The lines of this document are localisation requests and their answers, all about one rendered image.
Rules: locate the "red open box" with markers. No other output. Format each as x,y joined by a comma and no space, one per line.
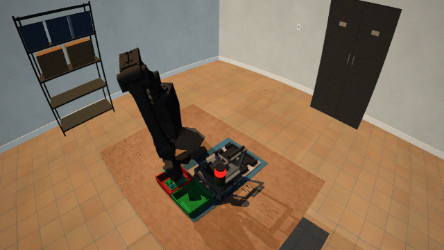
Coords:
161,178

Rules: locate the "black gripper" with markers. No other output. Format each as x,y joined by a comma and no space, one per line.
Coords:
180,177

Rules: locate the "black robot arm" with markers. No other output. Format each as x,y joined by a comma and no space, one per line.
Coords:
135,77

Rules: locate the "green circuit board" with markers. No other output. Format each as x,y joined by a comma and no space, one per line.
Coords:
171,185

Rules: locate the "green bin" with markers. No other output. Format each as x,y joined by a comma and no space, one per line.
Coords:
192,197

